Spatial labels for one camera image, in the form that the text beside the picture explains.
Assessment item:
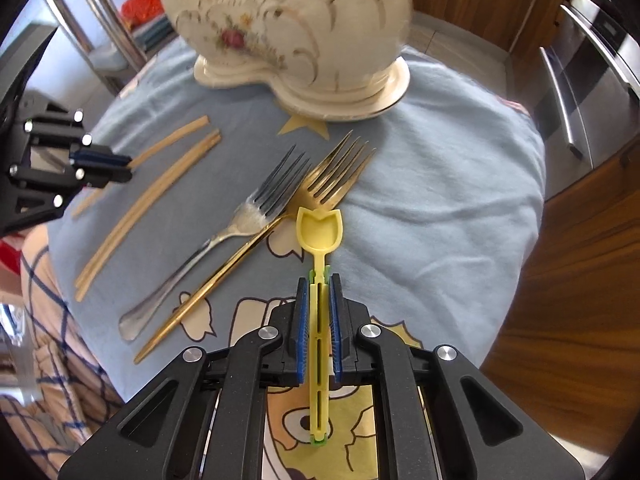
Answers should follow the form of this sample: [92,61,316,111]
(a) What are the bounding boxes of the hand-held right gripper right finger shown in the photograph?
[329,274,587,480]

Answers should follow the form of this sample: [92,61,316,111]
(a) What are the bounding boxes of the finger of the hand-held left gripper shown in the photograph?
[24,108,133,165]
[0,163,134,237]

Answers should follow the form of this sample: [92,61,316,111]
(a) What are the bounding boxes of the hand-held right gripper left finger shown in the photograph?
[59,276,308,480]

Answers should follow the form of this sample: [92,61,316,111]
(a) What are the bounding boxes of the wooden chopstick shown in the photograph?
[73,129,221,289]
[75,134,223,304]
[71,115,210,220]

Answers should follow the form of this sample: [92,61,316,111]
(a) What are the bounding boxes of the yellow plastic spoon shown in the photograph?
[295,206,345,447]

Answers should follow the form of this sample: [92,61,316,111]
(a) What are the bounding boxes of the cream floral ceramic utensil holder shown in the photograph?
[158,0,414,92]

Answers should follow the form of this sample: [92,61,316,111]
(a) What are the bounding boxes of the steel shelf rack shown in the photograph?
[41,0,168,92]

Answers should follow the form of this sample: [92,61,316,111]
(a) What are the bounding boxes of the silver metal fork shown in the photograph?
[118,146,312,342]

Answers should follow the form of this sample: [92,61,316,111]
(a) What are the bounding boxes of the crumpled red plastic bag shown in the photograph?
[122,0,164,27]

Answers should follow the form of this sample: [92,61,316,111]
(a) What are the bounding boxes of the gold metal fork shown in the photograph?
[133,130,377,365]

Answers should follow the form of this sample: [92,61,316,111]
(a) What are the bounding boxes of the blue printed cartoon tablecloth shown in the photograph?
[46,39,547,480]

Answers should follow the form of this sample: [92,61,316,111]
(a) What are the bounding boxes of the person's plaid trousers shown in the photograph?
[0,220,127,467]

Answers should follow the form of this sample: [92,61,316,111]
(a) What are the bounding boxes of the cream ceramic holder tray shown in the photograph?
[193,42,412,122]

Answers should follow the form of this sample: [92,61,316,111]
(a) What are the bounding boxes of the stainless steel oven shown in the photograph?
[504,0,640,202]

